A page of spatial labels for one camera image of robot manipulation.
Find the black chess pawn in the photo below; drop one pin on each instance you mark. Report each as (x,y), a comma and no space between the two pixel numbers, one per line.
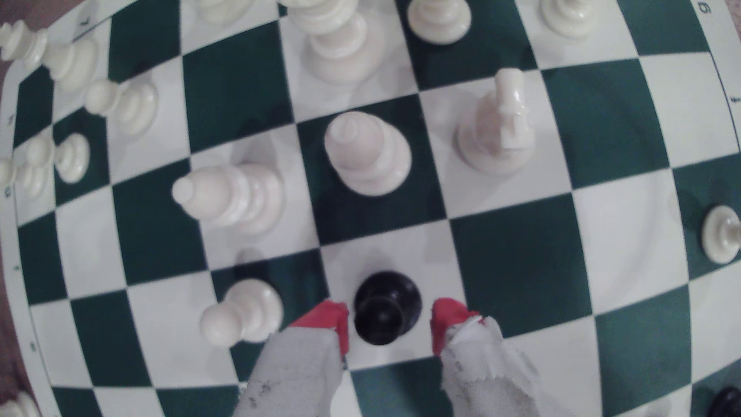
(386,301)

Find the black chess piece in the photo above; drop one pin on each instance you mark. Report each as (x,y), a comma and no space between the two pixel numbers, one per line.
(726,403)

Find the white chess bishop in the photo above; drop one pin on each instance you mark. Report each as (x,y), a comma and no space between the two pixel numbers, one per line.
(231,197)
(367,153)

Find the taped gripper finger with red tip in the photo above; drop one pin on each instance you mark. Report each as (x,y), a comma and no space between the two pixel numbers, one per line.
(486,370)
(295,370)

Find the green white chess mat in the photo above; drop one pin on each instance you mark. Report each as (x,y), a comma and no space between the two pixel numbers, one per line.
(521,272)

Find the white chess knight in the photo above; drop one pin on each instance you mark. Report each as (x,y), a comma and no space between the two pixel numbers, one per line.
(495,133)

